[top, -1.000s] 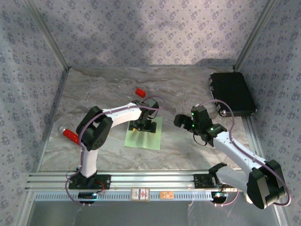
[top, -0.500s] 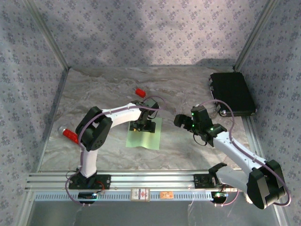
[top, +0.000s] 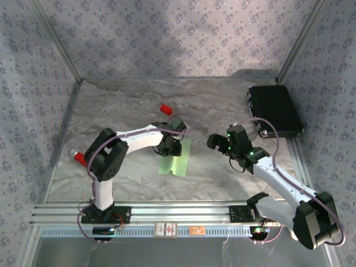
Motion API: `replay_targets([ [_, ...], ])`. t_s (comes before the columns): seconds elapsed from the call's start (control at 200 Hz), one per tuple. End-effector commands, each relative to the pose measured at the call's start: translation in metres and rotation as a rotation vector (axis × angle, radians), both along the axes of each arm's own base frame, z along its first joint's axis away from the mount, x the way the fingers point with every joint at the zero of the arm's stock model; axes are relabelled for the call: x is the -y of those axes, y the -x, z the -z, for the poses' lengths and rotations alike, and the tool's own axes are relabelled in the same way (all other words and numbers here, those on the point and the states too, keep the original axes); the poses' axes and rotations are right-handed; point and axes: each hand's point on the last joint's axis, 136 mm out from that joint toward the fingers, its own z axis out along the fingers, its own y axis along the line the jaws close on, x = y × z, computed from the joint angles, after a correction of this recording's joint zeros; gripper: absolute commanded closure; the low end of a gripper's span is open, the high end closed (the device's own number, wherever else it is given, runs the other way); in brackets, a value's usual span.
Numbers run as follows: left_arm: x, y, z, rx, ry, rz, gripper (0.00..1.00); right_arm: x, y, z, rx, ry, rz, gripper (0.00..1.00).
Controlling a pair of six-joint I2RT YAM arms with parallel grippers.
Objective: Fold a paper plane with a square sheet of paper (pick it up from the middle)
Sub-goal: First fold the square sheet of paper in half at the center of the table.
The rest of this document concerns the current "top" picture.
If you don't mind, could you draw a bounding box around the light green paper sheet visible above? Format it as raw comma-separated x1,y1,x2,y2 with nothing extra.
157,137,193,177

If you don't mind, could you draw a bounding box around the grey metal sheet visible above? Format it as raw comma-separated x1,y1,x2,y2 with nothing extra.
36,238,334,267

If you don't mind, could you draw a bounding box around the small red block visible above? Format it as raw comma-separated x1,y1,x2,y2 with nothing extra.
160,103,175,116

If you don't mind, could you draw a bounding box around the black case with silver trim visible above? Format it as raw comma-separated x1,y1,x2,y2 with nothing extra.
246,85,304,139

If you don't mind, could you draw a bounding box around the black right controller board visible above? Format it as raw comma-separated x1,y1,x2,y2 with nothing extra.
249,225,270,240

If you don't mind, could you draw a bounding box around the black controller board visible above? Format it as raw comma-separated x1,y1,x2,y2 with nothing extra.
249,225,270,240
92,226,116,241

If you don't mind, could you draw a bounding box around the white printed label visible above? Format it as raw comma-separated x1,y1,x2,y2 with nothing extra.
154,221,179,239

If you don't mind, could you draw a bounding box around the red and silver cylinder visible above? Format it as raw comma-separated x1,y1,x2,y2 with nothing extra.
68,149,87,167

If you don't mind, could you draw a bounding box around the black left controller board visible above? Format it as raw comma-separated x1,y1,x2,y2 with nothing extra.
92,226,116,241

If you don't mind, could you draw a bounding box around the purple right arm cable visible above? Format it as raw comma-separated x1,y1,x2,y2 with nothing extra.
235,116,347,247

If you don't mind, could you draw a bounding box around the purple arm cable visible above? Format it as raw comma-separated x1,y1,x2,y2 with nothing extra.
76,112,195,245
235,116,347,247

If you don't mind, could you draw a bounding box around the aluminium side rail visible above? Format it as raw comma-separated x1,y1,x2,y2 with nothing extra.
41,80,84,205
286,137,317,201

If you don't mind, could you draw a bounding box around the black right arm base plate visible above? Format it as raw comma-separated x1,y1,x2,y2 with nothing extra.
229,205,262,223

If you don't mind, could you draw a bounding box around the long aluminium base rail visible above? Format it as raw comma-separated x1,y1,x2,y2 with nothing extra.
29,199,295,228

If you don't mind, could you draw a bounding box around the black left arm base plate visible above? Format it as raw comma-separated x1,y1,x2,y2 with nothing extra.
80,204,132,225

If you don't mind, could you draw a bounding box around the slotted grey cable duct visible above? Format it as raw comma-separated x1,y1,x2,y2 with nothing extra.
38,225,253,239

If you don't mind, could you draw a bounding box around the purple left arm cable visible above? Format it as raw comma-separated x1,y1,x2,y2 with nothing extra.
76,112,195,245

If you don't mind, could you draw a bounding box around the aluminium frame post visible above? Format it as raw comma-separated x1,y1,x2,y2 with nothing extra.
26,0,86,83
275,0,333,84

